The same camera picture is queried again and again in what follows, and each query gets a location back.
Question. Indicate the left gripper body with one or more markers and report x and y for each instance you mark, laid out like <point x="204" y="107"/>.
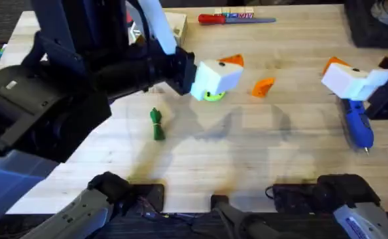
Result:
<point x="130" y="76"/>

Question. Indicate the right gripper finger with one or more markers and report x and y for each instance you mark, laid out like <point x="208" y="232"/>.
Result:
<point x="344" y="81"/>
<point x="381" y="79"/>

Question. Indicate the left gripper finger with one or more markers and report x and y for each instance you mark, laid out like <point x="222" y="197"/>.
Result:
<point x="228" y="78"/>
<point x="202" y="86"/>

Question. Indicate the orange ribbed wedge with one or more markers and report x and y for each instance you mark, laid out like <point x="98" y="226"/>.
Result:
<point x="262" y="88"/>

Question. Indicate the blue electric screwdriver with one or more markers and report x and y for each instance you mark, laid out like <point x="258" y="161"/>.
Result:
<point x="357" y="123"/>

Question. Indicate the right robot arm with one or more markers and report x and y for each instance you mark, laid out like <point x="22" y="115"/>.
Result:
<point x="362" y="219"/>

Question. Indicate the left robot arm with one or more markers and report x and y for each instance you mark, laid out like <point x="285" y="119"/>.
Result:
<point x="81" y="212"/>

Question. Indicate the green toy vegetable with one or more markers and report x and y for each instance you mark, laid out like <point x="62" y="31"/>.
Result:
<point x="157" y="124"/>

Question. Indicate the green disc with holes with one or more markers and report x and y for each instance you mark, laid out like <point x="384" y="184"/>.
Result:
<point x="213" y="97"/>

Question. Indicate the black left wrist plate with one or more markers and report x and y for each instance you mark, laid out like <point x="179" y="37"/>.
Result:
<point x="186" y="73"/>

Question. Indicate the black filled case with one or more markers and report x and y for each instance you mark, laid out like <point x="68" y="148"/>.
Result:
<point x="372" y="30"/>

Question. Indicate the pale wooden box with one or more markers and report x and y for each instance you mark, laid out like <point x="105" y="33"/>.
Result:
<point x="177" y="26"/>

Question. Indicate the black camera stand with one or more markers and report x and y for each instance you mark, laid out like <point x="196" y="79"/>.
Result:
<point x="233" y="215"/>

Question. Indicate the black rail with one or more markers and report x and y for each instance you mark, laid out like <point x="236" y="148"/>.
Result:
<point x="187" y="229"/>

